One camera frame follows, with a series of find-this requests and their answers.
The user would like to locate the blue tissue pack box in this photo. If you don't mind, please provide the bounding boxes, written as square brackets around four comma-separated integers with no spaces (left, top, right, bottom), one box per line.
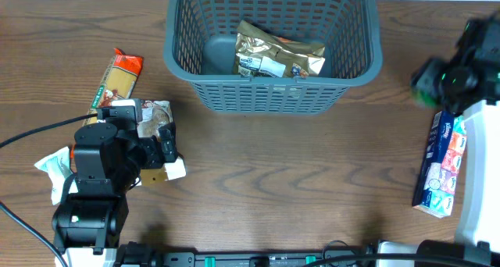
[412,111,467,219]

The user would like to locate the gold foil coffee bag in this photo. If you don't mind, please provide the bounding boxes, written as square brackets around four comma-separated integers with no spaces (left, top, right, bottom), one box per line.
[233,20,325,79]

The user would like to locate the green lid glass jar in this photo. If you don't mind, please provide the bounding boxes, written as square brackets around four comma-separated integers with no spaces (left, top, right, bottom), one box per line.
[412,87,438,108]

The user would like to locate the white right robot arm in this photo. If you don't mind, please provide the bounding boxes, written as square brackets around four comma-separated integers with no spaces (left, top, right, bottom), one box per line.
[370,14,499,266]

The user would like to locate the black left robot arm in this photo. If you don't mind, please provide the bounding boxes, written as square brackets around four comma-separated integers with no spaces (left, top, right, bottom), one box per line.
[52,119,178,255]

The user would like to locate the brown white snack bag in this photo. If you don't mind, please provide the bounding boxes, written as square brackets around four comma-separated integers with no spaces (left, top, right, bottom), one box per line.
[137,100,187,186]

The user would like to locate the spaghetti pasta packet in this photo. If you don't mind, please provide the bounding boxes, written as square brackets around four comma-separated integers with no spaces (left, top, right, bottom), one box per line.
[88,48,144,115]

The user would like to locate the white crumpled packet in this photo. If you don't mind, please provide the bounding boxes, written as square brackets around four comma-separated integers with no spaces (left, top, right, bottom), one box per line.
[34,147,73,205]

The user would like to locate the grey plastic basket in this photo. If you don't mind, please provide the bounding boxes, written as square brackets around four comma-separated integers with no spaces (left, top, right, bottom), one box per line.
[163,0,383,114]

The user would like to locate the black left camera cable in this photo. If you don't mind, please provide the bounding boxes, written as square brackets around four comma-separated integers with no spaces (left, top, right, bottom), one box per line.
[0,111,98,148]

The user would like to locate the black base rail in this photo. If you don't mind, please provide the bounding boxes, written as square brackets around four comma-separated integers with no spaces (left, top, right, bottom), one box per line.
[112,241,380,267]

